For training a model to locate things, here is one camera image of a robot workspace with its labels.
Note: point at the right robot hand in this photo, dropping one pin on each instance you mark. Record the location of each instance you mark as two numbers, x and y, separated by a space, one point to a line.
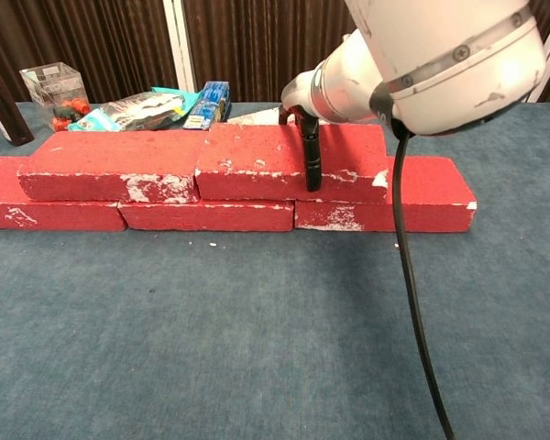
300 94

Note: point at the red brick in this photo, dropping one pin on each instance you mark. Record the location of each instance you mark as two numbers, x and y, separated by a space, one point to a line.
431 183
50 217
110 156
252 146
211 217

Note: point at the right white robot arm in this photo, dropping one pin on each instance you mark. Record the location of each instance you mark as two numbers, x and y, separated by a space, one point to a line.
440 46

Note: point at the white pink printed packet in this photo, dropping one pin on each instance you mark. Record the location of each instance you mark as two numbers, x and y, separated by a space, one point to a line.
256 118

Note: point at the blue toothpaste box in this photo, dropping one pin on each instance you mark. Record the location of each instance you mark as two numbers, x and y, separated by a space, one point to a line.
208 107

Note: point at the teal snack packet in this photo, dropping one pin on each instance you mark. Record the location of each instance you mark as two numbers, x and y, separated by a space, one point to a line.
133 112

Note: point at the clear plastic box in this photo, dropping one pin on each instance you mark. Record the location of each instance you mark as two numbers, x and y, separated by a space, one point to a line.
50 87

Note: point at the blue felt table cover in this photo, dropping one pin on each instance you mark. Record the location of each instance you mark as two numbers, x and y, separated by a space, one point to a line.
211 344

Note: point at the brown bottle white cap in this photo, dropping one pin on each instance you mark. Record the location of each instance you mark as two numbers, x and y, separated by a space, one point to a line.
4 110

